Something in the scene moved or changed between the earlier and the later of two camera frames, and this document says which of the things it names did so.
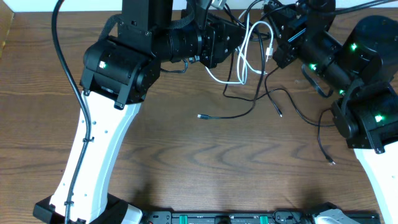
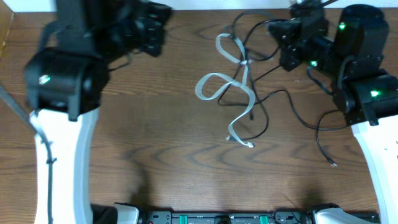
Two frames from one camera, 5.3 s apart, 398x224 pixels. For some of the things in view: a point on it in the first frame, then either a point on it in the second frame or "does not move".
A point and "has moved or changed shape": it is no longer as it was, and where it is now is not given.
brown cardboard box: (6, 18) does not move
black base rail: (278, 216) does not move
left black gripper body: (212, 42) -> (150, 34)
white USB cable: (269, 51) -> (244, 84)
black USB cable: (240, 114) has moved or changed shape
